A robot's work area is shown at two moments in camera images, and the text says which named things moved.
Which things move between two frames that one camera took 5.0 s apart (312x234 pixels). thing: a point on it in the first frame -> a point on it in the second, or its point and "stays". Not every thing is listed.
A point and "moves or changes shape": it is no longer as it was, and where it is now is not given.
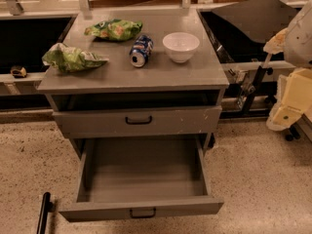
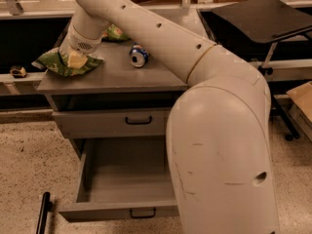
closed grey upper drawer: [122, 122] stays
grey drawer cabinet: [139, 96] stays
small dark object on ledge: [19, 72] stays
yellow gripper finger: [297, 92] -> [76, 59]
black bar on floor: [46, 206] stays
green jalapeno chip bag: [67, 59] moves or changes shape
